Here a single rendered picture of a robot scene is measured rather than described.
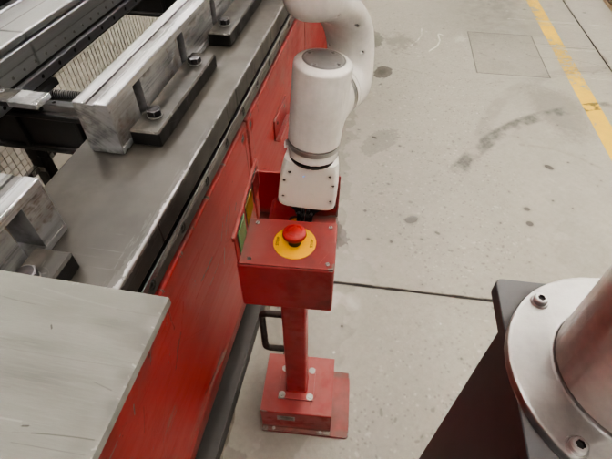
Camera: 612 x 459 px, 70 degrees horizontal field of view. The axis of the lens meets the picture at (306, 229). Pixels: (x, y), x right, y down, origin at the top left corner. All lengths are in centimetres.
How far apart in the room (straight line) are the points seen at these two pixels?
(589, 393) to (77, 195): 68
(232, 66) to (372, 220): 105
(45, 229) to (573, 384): 61
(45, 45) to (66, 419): 83
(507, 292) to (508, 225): 159
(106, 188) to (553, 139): 227
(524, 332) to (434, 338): 118
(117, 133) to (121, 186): 9
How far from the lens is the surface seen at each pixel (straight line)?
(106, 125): 79
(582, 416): 40
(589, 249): 209
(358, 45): 70
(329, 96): 63
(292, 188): 75
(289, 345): 107
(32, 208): 66
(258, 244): 74
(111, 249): 66
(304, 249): 72
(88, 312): 44
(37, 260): 65
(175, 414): 92
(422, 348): 156
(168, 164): 77
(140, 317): 42
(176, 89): 91
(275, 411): 130
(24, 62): 104
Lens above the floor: 133
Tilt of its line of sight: 47 degrees down
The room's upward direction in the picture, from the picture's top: straight up
